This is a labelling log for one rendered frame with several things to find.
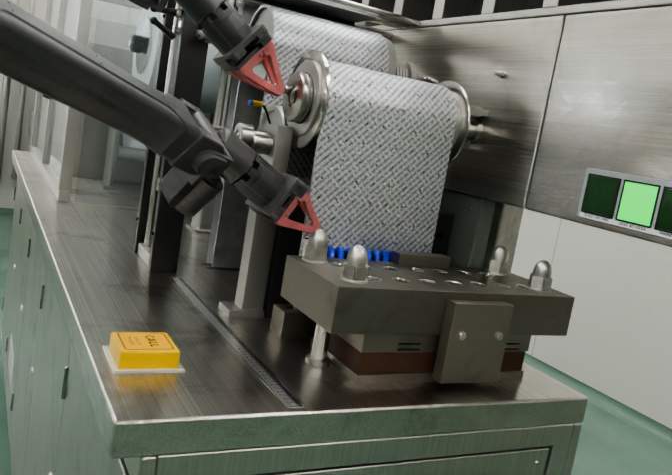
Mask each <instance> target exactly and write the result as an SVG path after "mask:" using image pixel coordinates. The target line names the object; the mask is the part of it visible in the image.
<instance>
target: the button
mask: <svg viewBox="0 0 672 475"><path fill-rule="evenodd" d="M109 350H110V352H111V354H112V356H113V359H114V361H115V363H116V365H117V367H118V369H171V368H178V365H179V358H180V351H179V350H178V348H177V347H176V345H175V344H174V342H173V341H172V340H171V338H170V337H169V335H168V334H167V333H166V332H112V333H111V337H110V344H109Z"/></svg>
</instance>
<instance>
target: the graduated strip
mask: <svg viewBox="0 0 672 475"><path fill-rule="evenodd" d="M170 278H171V279H172V281H173V282H174V283H175V284H176V285H177V286H178V287H179V288H180V290H181V291H182V292H183V293H184V294H185V295H186V296H187V297H188V298H189V300H190V301H191V302H192V303H193V304H194V305H195V306H196V307H197V308H198V310H199V311H200V312H201V313H202V314H203V315H204V316H205V317H206V319H207V320H208V321H209V322H210V323H211V324H212V325H213V326H214V327H215V329H216V330H217V331H218V332H219V333H220V334H221V335H222V336H223V337H224V339H225V340H226V341H227V342H228V343H229V344H230V345H231V346H232V348H233V349H234V350H235V351H236V352H237V353H238V354H239V355H240V356H241V358H242V359H243V360H244V361H245V362H246V363H247V364H248V365H249V367H250V368H251V369H252V370H253V371H254V372H255V373H256V374H257V375H258V377H259V378H260V379H261V380H262V381H263V382H264V383H265V384H266V385H267V387H268V388H269V389H270V390H271V391H272V392H273V393H274V394H275V396H276V397H277V398H278V399H279V400H280V401H281V402H282V403H283V404H284V406H285V407H286V408H294V407H304V406H303V405H302V404H301V403H300V402H299V401H298V400H297V399H296V397H295V396H294V395H293V394H292V393H291V392H290V391H289V390H288V389H287V388H286V387H285V386H284V385H283V384H282V383H281V382H280V381H279V380H278V379H277V378H276V376H275V375H274V374H273V373H272V372H271V371H270V370H269V369H268V368H267V367H266V366H265V365H264V364H263V363H262V362H261V361H260V360H259V359H258V358H257V357H256V355H255V354H254V353H253V352H252V351H251V350H250V349H249V348H248V347H247V346H246V345H245V344H244V343H243V342H242V341H241V340H240V339H239V338H238V337H237V336H236V334H235V333H234V332H233V331H232V330H231V329H230V328H229V327H228V326H227V325H226V324H225V323H224V322H223V321H222V320H221V319H220V318H219V317H218V316H217V314H216V313H215V312H214V311H213V310H212V309H211V308H210V307H209V306H208V305H207V304H206V303H205V302H204V301H203V300H202V299H201V298H200V297H199V296H198V295H197V293H196V292H195V291H194V290H193V289H192V288H191V287H190V286H189V285H188V284H187V283H186V282H185V281H184V280H183V279H182V278H176V277H170Z"/></svg>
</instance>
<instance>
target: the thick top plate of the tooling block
mask: <svg viewBox="0 0 672 475"><path fill-rule="evenodd" d="M302 257H303V256H299V255H287V257H286V263H285V269H284V275H283V281H282V288H281V294H280V296H282V297H283V298H284V299H286V300H287V301H288V302H289V303H291V304H292V305H293V306H295V307H296V308H297V309H299V310H300V311H301V312H303V313H304V314H305V315H306V316H308V317H309V318H310V319H312V320H313V321H314V322H316V323H317V324H318V325H320V326H321V327H322V328H324V329H325V330H326V331H327V332H329V333H330V334H411V335H440V334H441V329H442V324H443V319H444V314H445V308H446V303H447V299H460V300H485V301H505V302H507V303H510V304H512V305H514V308H513V313H512V318H511V323H510V327H509V332H508V335H530V336H566V335H567V331H568V326H569V322H570V317H571V313H572V308H573V304H574V299H575V297H573V296H570V295H568V294H565V293H562V292H560V291H557V290H555V289H552V288H551V293H542V292H537V291H534V290H531V289H528V288H527V287H526V285H528V282H529V279H526V278H524V277H521V276H519V275H516V274H513V273H511V272H508V276H501V275H495V274H492V273H489V272H486V271H485V270H486V268H474V267H459V266H449V269H445V268H430V267H415V266H400V265H396V264H394V263H392V262H386V261H372V260H368V262H367V266H368V271H367V276H366V279H367V280H368V283H366V284H356V283H351V282H347V281H344V280H341V279H340V278H339V277H340V275H341V274H343V269H344V263H345V262H346V260H347V259H343V258H328V257H326V260H328V264H314V263H309V262H306V261H303V260H302Z"/></svg>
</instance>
